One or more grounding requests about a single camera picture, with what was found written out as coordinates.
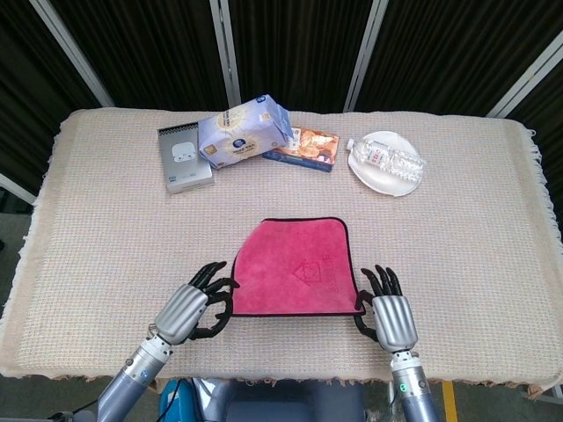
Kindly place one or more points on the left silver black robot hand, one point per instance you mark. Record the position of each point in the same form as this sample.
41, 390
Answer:
180, 312

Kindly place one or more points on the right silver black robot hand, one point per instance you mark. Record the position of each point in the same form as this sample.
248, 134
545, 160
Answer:
393, 321

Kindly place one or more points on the pink microfiber cloth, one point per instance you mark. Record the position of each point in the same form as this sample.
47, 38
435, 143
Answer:
290, 264

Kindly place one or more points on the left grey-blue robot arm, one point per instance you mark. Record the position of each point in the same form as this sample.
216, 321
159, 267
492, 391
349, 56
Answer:
132, 378

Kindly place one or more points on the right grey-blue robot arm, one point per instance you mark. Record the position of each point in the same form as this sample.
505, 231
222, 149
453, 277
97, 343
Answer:
413, 391

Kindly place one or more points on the beige woven tablecloth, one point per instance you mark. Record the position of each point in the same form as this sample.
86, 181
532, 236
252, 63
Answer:
110, 264

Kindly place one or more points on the blue plastic base cover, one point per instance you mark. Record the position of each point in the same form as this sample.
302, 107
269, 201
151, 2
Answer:
169, 404

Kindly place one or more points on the grey-blue robot torso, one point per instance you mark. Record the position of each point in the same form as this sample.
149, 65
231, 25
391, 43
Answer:
286, 404

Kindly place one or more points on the white paper plate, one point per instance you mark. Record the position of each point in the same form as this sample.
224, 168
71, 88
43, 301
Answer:
382, 178

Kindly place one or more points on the grey earbuds box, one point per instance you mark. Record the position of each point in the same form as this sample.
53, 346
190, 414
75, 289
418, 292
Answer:
182, 167

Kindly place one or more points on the clear plastic water bottle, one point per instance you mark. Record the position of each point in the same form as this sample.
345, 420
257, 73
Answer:
387, 156

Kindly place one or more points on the orange blue biscuit box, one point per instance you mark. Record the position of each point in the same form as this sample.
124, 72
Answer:
312, 149

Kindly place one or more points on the blue white tissue pack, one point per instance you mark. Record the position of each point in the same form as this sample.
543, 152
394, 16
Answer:
242, 132

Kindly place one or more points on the dark pleated curtain panel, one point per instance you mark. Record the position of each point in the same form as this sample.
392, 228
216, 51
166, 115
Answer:
299, 44
550, 114
145, 44
462, 44
26, 88

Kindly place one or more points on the white partition frame post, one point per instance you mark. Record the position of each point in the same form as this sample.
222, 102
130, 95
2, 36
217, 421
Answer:
368, 44
224, 44
17, 189
66, 44
528, 85

